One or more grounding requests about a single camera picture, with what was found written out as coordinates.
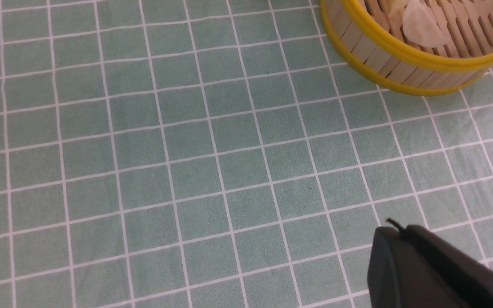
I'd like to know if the green checkered tablecloth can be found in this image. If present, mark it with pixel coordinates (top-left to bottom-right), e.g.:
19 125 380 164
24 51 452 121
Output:
0 0 493 308

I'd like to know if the bamboo steamer tray yellow rim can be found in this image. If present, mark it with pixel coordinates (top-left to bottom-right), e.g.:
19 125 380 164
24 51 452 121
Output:
319 0 493 96

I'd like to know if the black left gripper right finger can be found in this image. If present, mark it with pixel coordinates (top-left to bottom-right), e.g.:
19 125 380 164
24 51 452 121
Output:
403 225 493 308

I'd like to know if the white dumpling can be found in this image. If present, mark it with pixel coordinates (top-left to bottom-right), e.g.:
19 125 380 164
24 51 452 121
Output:
402 0 451 48

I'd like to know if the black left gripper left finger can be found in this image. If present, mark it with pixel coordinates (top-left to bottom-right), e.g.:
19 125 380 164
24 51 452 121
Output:
367 218 460 308

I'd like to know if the pale green dumpling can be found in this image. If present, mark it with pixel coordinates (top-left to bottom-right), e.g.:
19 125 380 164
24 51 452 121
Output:
382 0 409 20

